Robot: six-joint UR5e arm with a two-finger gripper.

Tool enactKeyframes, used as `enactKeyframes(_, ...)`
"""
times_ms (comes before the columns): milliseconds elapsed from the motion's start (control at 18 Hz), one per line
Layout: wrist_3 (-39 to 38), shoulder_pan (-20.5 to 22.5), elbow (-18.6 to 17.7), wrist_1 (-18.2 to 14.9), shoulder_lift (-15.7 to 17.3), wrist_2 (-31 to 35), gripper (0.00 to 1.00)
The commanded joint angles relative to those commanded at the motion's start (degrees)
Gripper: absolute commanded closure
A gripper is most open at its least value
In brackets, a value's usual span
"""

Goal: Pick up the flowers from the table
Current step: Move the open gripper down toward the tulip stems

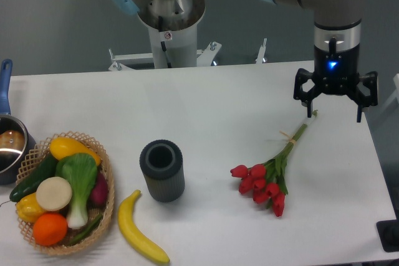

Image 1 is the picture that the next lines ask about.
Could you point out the dark green cucumber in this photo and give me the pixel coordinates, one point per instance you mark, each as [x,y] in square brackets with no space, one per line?
[44,170]

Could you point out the purple sweet potato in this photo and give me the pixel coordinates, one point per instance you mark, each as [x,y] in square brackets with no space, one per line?
[99,194]

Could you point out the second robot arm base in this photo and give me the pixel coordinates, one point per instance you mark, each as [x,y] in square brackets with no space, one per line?
[172,21]

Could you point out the black device at table edge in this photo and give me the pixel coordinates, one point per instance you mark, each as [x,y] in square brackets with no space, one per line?
[388,234]

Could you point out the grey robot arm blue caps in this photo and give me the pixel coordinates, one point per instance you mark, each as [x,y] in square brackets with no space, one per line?
[337,33]

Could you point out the white object right edge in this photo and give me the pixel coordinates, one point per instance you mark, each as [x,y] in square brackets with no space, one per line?
[396,92]

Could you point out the yellow banana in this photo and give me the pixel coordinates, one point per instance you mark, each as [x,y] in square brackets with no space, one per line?
[135,238]

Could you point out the green bok choy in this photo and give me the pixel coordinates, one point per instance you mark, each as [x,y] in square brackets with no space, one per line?
[80,171]

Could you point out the cream round radish slice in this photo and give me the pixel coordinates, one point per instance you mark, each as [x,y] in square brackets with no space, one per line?
[53,194]

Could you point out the yellow lemon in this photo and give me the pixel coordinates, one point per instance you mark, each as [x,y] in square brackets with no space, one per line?
[28,209]

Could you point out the woven wicker basket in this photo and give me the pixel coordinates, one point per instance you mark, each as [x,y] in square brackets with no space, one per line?
[33,158]

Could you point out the green bean pod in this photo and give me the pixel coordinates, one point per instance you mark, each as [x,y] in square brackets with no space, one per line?
[86,231]

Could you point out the bread roll in pot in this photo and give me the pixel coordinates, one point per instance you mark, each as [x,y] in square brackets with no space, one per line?
[12,141]

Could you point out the dark grey ribbed vase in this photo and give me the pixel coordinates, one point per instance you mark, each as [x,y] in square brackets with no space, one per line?
[161,162]

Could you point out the red tulip bouquet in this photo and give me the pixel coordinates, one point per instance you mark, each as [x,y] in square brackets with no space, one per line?
[266,181]

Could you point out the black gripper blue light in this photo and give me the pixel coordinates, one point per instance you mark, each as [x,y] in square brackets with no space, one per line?
[335,68]

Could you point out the orange fruit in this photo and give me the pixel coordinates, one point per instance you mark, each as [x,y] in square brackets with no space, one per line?
[49,229]

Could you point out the grey pot blue handle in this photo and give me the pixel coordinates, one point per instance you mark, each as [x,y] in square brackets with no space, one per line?
[11,162]

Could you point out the yellow squash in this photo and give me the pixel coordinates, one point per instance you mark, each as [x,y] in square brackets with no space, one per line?
[62,147]

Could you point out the white metal mounting frame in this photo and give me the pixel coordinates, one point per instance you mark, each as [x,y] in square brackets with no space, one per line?
[185,58]

